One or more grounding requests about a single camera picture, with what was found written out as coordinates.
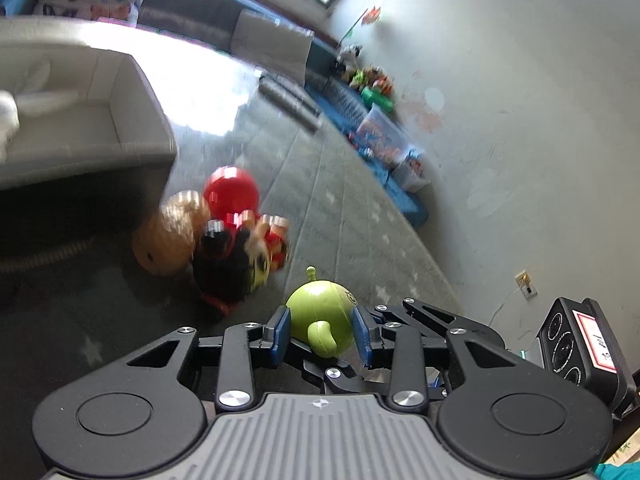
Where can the green alien toy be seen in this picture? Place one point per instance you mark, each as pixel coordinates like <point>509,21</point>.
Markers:
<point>315,310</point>

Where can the grey quilted desktop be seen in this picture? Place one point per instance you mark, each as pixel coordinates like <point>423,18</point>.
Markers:
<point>325,200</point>

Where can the cow plush toy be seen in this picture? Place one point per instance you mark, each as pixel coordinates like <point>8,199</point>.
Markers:
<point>348,59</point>

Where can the black ladybug toy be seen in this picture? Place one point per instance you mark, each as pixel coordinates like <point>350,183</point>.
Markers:
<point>225,265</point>

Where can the orange plush toy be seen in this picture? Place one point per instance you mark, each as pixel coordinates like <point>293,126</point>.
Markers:
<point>384,85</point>

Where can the red octopus toy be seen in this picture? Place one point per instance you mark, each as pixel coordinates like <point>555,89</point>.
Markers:
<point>232,192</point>

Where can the clear plastic toy bin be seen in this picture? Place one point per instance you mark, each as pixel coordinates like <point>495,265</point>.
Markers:
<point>382,135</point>

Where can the orange pinwheel decoration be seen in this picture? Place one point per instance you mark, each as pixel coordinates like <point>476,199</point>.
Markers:
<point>370,14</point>

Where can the white plush toy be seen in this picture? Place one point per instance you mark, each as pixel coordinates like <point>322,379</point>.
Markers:
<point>25,105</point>

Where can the small clear plastic bin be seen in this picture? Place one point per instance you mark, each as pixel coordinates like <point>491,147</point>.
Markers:
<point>412,170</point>

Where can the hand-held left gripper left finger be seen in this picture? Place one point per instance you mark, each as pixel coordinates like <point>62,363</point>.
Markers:
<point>281,334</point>

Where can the red ladybug toy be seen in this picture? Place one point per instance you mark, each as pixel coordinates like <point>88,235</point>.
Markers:
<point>272,240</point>

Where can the grey remote control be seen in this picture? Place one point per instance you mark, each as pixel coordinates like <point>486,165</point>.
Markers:
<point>292,94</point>
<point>290,110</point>

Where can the cardboard box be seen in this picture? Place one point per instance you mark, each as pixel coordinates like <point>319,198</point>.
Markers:
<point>125,110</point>

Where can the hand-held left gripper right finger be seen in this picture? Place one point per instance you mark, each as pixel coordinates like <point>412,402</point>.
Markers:
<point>362,336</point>

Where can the grey cushion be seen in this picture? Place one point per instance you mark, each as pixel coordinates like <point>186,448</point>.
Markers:
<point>272,45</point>

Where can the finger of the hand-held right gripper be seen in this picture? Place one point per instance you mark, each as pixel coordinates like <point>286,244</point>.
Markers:
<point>435,316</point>
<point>350,382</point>

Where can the orange round toy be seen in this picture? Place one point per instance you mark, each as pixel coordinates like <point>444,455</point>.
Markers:
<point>167,240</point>

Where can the wall outlet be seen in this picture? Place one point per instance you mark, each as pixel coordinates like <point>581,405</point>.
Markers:
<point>526,284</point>

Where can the blue sofa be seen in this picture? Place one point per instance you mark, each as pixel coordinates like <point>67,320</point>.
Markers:
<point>200,5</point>

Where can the brown bear plush toy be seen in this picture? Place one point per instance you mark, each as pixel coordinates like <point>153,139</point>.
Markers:
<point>362,77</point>

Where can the green plastic bowl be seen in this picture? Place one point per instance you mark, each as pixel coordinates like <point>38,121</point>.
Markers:
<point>377,97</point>

